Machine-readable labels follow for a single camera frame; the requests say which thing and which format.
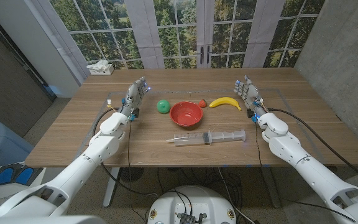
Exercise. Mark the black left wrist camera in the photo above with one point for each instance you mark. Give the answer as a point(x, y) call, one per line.
point(135, 113)

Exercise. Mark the red toy strawberry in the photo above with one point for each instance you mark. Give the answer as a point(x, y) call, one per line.
point(202, 103)

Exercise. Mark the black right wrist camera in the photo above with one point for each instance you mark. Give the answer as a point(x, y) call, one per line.
point(250, 113)

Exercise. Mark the black round disc object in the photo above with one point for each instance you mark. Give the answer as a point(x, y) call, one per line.
point(131, 175)

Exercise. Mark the white tissue box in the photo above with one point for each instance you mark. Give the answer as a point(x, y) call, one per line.
point(102, 70)

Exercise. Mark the green toy apple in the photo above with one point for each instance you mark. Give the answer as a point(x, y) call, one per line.
point(163, 106)

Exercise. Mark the red bowl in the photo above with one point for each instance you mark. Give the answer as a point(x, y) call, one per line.
point(186, 114)

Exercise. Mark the large clear plastic syringe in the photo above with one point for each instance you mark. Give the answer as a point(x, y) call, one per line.
point(194, 138)

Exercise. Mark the printed window forest backdrop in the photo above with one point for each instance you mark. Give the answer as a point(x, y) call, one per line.
point(172, 31)

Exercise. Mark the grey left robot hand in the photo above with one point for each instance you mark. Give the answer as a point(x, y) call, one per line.
point(132, 96)

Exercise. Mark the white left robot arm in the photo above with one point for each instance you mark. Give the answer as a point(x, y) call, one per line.
point(98, 152)

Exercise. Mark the blue plastic bin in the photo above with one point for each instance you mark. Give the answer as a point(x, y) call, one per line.
point(2, 143)

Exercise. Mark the black and blue foot pedal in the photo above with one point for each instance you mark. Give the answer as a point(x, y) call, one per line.
point(14, 175)

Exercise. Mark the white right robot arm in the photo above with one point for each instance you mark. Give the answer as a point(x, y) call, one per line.
point(297, 155)

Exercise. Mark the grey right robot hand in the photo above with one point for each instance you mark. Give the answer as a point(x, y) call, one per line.
point(250, 93)

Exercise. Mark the yellow toy banana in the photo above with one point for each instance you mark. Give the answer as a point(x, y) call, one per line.
point(225, 101)

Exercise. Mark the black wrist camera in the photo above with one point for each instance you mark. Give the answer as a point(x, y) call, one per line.
point(250, 113)
point(135, 113)

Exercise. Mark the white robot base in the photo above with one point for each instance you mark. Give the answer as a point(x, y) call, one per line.
point(191, 202)

